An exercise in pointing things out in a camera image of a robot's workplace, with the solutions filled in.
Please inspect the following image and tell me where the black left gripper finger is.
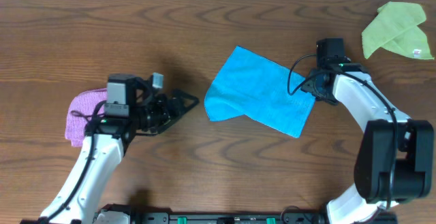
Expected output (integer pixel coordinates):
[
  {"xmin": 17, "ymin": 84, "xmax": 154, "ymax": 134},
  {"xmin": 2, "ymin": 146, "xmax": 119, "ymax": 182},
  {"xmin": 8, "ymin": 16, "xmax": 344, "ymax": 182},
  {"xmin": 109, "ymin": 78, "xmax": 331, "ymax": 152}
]
[
  {"xmin": 171, "ymin": 89, "xmax": 200, "ymax": 117},
  {"xmin": 136, "ymin": 114, "xmax": 183, "ymax": 136}
]

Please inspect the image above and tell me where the blue microfiber cloth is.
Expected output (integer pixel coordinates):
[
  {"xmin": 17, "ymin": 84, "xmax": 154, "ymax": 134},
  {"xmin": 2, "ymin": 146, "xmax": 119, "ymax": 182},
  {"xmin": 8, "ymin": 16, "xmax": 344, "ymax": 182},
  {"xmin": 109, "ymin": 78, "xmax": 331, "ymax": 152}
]
[{"xmin": 204, "ymin": 46, "xmax": 315, "ymax": 138}]

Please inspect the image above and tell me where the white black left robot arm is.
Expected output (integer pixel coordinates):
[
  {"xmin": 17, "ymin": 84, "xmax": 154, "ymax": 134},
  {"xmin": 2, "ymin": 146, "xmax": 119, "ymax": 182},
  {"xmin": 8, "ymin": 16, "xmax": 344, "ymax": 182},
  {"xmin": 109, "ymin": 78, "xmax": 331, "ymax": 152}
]
[{"xmin": 36, "ymin": 73, "xmax": 199, "ymax": 223}]

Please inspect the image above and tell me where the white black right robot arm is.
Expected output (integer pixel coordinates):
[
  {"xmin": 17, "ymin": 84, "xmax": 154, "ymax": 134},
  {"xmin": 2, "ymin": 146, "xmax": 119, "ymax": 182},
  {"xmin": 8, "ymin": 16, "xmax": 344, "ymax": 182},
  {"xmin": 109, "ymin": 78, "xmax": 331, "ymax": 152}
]
[{"xmin": 298, "ymin": 63, "xmax": 435, "ymax": 223}]

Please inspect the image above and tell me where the purple folded microfiber cloth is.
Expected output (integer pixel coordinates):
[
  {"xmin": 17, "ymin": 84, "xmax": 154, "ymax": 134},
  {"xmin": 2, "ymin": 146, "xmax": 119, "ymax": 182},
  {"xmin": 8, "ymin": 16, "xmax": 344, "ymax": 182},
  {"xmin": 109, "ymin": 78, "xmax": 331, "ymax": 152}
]
[{"xmin": 65, "ymin": 88, "xmax": 107, "ymax": 147}]

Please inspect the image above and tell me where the green microfiber cloth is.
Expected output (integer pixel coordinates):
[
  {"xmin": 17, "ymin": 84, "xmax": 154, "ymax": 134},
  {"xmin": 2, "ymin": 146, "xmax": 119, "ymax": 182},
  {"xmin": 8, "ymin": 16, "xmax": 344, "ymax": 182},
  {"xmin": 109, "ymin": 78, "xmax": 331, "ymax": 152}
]
[{"xmin": 361, "ymin": 1, "xmax": 435, "ymax": 60}]

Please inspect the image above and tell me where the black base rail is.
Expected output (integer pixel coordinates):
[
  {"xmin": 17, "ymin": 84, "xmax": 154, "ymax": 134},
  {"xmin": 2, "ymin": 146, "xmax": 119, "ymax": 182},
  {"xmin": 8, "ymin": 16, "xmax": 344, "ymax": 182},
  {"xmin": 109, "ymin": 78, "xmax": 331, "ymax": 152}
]
[{"xmin": 98, "ymin": 203, "xmax": 399, "ymax": 224}]

